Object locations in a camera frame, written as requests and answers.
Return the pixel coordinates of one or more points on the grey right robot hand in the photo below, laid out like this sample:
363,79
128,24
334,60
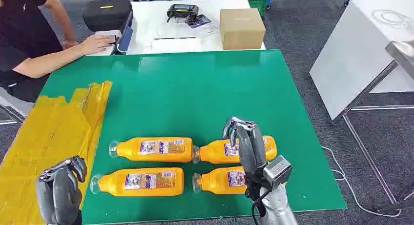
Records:
252,152

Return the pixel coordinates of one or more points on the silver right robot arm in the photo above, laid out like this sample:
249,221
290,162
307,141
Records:
278,207

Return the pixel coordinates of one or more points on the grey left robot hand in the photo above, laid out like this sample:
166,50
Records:
61,191

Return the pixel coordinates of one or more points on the black handheld controller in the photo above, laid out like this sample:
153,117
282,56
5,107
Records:
182,10

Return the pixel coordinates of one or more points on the green plastic crate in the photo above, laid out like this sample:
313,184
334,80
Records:
257,0

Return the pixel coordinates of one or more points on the green table mat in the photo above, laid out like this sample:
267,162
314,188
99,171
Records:
194,97

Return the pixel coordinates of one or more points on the black carrying case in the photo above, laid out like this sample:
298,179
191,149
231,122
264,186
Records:
106,15

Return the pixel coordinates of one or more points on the small white table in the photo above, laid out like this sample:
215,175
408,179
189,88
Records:
148,16

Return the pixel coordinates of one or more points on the dark printed card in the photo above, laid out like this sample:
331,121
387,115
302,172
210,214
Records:
200,21

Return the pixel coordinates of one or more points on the brown cardboard box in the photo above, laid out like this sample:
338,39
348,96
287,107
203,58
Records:
242,29

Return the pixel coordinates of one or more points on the person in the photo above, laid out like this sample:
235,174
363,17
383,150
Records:
22,29

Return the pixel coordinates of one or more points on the person's hand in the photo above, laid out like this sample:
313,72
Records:
69,44
95,44

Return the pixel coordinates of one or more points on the person's left hand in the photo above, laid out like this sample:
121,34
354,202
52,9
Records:
69,44

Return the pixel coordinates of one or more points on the person's right hand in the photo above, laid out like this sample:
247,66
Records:
95,44

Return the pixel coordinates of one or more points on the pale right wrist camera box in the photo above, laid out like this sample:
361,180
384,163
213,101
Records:
278,170

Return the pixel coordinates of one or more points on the yellow plastic sheet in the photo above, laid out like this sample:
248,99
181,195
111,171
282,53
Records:
48,129

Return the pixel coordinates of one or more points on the orange drink bottle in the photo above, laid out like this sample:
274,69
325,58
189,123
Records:
213,181
213,152
113,184
129,150

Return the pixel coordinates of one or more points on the large white steel-legged table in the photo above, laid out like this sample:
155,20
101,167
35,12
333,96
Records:
349,55

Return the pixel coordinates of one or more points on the grey seat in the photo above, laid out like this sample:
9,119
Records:
16,104

